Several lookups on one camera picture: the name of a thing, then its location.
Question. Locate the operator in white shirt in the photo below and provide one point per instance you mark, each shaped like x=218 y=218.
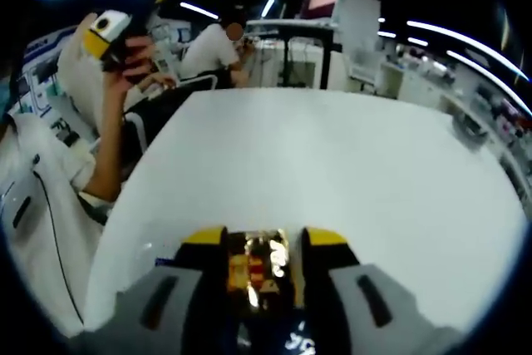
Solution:
x=37 y=226

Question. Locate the grey curved tray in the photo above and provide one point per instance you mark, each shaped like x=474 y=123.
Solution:
x=469 y=130

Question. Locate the white desk partition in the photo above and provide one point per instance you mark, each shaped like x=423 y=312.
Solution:
x=359 y=35

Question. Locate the person's left hand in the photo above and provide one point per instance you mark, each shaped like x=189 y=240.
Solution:
x=137 y=66

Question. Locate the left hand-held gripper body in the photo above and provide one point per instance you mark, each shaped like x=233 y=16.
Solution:
x=118 y=22

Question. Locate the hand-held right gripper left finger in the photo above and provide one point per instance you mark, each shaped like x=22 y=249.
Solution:
x=174 y=301

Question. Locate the standing desk black leg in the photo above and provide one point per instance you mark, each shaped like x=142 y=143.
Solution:
x=328 y=55

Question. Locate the black office chair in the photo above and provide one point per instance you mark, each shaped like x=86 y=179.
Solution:
x=154 y=114

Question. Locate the white ceiling light strip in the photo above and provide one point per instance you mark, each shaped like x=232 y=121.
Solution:
x=486 y=74
x=199 y=10
x=469 y=41

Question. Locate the gold foil skincare sachet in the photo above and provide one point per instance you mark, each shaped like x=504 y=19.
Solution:
x=257 y=263

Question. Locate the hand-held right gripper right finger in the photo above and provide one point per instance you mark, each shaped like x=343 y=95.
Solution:
x=353 y=301

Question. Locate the white chest device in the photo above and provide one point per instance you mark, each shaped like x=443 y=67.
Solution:
x=8 y=201

